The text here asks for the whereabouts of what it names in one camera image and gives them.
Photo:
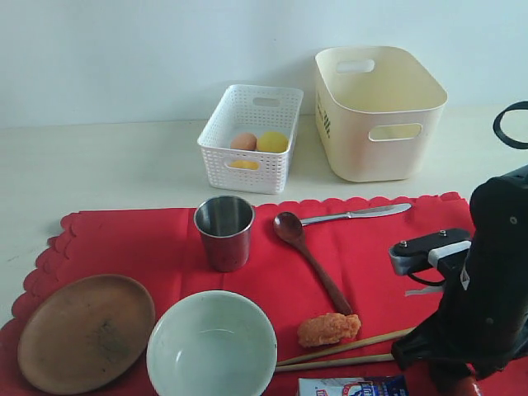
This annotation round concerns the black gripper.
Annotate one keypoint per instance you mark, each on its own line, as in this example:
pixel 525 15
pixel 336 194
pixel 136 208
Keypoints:
pixel 481 322

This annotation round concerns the red sausage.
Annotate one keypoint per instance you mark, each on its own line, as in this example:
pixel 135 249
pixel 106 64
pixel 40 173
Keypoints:
pixel 467 386

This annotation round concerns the fried chicken nugget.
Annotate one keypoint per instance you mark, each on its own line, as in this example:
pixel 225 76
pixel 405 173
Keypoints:
pixel 328 329

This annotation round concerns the yellow lemon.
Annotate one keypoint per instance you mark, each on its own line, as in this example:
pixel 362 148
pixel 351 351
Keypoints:
pixel 272 142

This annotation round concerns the orange cheese wedge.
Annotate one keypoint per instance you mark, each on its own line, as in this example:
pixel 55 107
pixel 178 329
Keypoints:
pixel 243 164

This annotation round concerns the brown egg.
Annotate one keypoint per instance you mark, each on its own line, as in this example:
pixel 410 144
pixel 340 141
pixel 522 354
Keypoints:
pixel 244 141

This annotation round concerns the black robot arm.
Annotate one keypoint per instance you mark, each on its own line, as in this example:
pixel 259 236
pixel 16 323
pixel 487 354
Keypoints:
pixel 498 210

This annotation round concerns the upper wooden chopstick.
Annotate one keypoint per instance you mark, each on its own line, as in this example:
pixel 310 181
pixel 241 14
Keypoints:
pixel 347 347

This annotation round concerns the wooden chopstick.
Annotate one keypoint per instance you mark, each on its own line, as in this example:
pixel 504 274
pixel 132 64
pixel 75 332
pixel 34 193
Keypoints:
pixel 360 360
pixel 347 347

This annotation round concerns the lower wooden chopstick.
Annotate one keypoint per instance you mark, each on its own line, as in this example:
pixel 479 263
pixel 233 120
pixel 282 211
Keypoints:
pixel 360 360

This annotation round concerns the blue white snack packet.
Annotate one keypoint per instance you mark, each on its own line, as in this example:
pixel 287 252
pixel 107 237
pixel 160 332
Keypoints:
pixel 354 386

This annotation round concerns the silver table knife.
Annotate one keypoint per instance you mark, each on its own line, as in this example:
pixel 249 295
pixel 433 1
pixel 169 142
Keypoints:
pixel 372 212

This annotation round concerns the dark wooden spoon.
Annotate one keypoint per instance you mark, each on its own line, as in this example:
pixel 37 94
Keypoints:
pixel 288 227

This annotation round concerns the pale green bowl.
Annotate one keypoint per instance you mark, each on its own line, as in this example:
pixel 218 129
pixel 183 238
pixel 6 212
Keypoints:
pixel 213 342

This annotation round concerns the stainless steel cup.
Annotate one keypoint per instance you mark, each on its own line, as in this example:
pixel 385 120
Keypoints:
pixel 225 224

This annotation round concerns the cream plastic bin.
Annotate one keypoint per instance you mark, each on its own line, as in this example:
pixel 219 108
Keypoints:
pixel 376 108

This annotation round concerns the white perforated plastic basket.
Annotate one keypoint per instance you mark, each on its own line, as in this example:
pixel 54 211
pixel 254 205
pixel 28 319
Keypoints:
pixel 250 109

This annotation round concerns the brown oval plate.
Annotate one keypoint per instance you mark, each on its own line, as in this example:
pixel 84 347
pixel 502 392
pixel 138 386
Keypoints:
pixel 86 334

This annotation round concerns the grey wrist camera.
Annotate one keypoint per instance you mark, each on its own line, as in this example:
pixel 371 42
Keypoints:
pixel 420 254

